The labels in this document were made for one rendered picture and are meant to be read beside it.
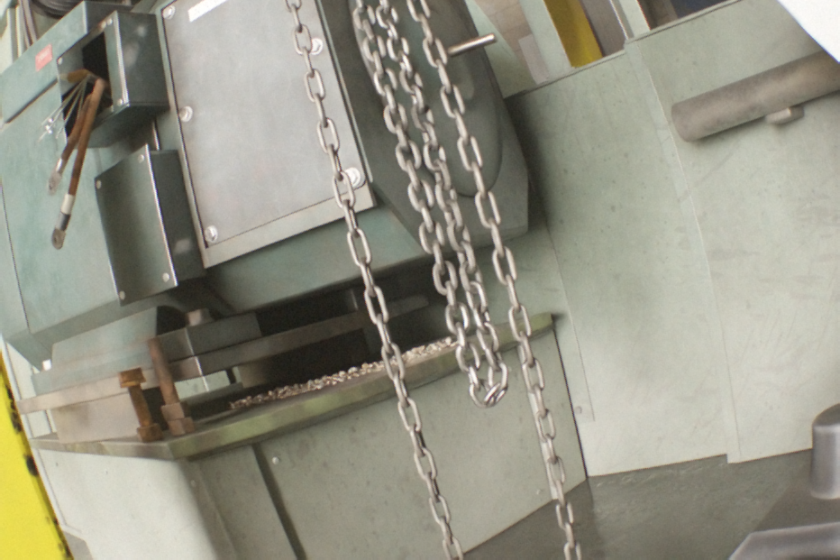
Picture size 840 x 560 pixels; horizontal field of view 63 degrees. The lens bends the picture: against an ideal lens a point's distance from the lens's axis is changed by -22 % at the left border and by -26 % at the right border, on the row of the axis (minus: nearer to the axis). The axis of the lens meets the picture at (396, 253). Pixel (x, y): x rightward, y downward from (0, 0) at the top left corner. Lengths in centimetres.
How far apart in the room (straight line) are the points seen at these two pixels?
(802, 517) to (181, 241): 71
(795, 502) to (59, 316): 98
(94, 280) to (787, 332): 89
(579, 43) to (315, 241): 215
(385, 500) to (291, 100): 49
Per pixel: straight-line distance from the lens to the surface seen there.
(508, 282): 72
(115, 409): 101
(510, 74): 158
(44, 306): 117
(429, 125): 77
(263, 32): 88
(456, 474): 113
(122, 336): 102
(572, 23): 294
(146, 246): 89
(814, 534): 37
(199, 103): 92
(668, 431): 123
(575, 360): 128
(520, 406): 122
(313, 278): 91
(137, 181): 90
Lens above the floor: 37
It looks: 3 degrees up
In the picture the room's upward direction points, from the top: 16 degrees counter-clockwise
